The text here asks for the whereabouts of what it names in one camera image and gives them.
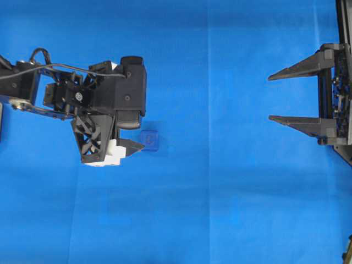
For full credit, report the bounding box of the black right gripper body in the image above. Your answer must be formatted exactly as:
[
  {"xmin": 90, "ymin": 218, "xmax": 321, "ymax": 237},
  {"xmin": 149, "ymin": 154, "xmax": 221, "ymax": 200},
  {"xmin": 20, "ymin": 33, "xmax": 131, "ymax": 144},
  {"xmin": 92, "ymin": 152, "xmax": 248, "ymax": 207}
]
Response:
[{"xmin": 317, "ymin": 43, "xmax": 351, "ymax": 145}]

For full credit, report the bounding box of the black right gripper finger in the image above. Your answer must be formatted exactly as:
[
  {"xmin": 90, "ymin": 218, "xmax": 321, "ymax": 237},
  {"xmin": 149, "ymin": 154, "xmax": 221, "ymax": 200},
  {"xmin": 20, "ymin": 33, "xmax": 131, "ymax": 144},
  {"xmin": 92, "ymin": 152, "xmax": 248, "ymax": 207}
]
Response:
[
  {"xmin": 268, "ymin": 51, "xmax": 334, "ymax": 81},
  {"xmin": 268, "ymin": 115, "xmax": 336, "ymax": 138}
]

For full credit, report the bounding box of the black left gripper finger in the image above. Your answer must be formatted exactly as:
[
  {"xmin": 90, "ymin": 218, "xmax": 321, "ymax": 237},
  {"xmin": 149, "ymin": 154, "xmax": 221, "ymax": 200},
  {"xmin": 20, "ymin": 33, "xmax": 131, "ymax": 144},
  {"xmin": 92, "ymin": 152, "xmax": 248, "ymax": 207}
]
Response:
[{"xmin": 117, "ymin": 138, "xmax": 145, "ymax": 158}]

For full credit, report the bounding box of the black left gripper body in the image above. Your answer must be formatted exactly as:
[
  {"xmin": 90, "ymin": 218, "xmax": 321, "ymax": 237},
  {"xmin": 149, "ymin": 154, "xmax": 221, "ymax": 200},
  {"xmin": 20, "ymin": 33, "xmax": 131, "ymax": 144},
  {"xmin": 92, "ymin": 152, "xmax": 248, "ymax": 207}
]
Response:
[{"xmin": 43, "ymin": 61, "xmax": 127, "ymax": 167}]

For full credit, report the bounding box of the blue block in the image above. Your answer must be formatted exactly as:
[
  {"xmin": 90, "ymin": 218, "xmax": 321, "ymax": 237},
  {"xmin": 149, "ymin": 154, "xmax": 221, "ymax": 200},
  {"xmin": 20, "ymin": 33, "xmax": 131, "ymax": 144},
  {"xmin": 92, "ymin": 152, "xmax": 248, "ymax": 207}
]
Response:
[{"xmin": 140, "ymin": 130, "xmax": 159, "ymax": 152}]

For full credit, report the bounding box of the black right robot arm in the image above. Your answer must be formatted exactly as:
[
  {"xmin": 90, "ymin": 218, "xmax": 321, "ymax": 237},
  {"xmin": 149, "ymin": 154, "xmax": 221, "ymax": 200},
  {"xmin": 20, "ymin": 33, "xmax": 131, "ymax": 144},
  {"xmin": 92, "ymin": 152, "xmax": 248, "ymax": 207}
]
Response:
[{"xmin": 268, "ymin": 43, "xmax": 351, "ymax": 164}]

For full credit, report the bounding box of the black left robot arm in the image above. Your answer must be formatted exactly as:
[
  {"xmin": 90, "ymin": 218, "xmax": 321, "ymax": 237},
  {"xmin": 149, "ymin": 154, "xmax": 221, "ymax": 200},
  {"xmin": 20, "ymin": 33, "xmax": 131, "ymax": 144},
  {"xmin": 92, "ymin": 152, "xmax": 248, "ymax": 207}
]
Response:
[{"xmin": 1, "ymin": 56, "xmax": 147, "ymax": 167}]

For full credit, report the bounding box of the black left base block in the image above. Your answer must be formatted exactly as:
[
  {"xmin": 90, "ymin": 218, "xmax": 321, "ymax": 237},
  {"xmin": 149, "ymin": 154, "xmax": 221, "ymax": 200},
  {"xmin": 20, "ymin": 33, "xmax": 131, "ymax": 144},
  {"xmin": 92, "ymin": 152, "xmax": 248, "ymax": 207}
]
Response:
[{"xmin": 0, "ymin": 103, "xmax": 3, "ymax": 138}]

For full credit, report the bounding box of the blue table cloth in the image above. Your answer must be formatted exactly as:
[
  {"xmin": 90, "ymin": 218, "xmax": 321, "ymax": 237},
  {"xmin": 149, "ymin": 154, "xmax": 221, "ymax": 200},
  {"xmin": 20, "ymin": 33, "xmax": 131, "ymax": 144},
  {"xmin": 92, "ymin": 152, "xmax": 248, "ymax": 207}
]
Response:
[{"xmin": 1, "ymin": 1, "xmax": 351, "ymax": 263}]

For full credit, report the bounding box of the yellow clamp at edge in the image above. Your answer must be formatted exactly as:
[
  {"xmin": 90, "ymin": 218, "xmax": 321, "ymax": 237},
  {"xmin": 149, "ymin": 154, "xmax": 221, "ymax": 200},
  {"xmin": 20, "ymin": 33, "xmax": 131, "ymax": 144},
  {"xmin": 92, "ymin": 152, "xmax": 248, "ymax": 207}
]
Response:
[{"xmin": 342, "ymin": 235, "xmax": 352, "ymax": 264}]

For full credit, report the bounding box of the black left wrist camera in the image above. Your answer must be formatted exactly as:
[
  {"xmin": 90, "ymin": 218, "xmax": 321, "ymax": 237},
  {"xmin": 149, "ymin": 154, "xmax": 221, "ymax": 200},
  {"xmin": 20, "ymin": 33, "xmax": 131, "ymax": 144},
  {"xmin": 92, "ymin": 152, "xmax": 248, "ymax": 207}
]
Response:
[{"xmin": 113, "ymin": 56, "xmax": 147, "ymax": 130}]

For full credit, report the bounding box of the black aluminium frame post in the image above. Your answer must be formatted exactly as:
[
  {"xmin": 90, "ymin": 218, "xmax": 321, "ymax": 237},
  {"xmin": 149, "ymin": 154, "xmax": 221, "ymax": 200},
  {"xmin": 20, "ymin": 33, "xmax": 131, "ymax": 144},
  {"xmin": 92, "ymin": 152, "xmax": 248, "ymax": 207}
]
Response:
[{"xmin": 335, "ymin": 0, "xmax": 352, "ymax": 57}]

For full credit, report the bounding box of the black left camera cable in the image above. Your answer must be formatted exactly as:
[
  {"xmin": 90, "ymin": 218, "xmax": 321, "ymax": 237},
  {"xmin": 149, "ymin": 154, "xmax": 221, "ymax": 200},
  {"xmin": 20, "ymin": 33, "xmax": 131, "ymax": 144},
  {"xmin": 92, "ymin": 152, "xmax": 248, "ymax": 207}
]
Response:
[{"xmin": 0, "ymin": 48, "xmax": 127, "ymax": 81}]

